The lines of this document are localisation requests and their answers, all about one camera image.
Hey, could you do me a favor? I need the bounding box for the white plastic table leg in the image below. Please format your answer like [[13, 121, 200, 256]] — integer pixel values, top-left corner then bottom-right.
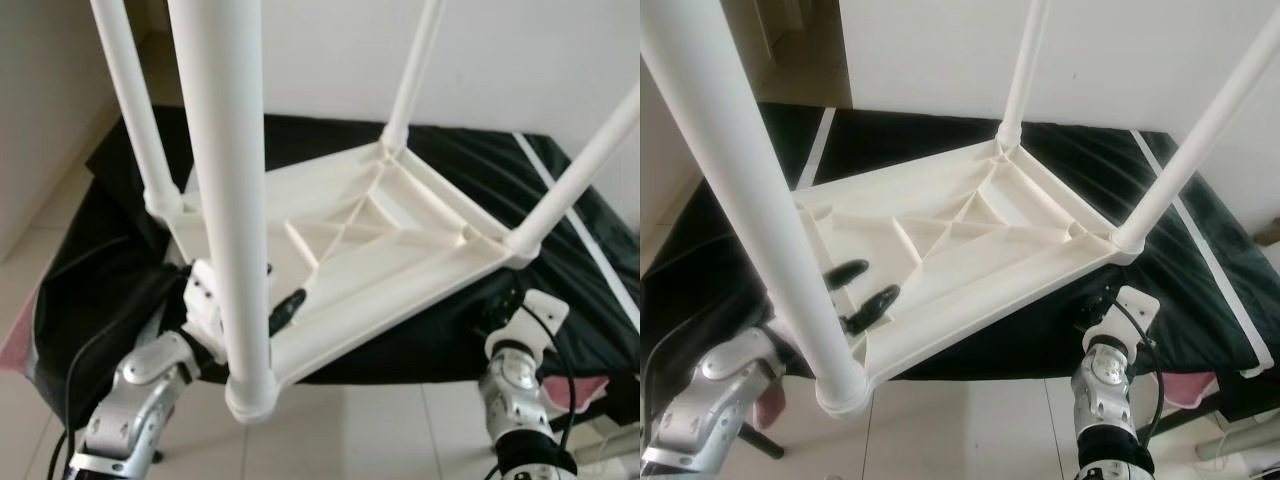
[[1112, 10, 1280, 264], [382, 0, 449, 153], [165, 0, 278, 423], [90, 0, 187, 218], [640, 0, 872, 420], [995, 0, 1057, 151], [510, 85, 641, 264]]

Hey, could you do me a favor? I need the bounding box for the white plastic table top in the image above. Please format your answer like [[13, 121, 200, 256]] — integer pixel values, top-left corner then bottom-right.
[[150, 140, 542, 392], [790, 138, 1147, 392]]

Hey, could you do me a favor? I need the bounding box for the black metal table leg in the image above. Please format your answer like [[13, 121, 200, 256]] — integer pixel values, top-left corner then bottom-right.
[[1140, 395, 1252, 442], [575, 400, 641, 442], [745, 428, 787, 460]]

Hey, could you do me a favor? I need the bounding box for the white round floor base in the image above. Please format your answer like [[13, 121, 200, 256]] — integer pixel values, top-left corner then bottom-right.
[[1195, 415, 1280, 467]]

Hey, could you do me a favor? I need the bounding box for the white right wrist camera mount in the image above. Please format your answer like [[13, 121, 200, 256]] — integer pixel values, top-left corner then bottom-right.
[[1085, 287, 1162, 352], [485, 290, 572, 362]]

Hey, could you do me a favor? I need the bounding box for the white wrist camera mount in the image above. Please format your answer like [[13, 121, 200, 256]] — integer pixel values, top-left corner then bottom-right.
[[1085, 287, 1162, 352], [183, 262, 227, 353], [485, 290, 572, 362]]

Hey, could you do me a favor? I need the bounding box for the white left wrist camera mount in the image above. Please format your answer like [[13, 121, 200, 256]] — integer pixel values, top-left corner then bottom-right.
[[183, 262, 227, 353]]

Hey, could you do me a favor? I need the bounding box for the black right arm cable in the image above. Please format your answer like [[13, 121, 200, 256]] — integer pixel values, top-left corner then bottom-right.
[[485, 303, 583, 480], [1113, 299, 1167, 448]]

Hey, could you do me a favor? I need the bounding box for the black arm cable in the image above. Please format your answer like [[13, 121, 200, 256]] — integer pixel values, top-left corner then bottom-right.
[[485, 303, 583, 480], [45, 300, 161, 480], [1113, 299, 1167, 448]]

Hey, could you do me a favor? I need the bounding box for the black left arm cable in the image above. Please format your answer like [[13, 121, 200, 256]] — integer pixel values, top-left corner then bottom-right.
[[45, 300, 161, 480]]

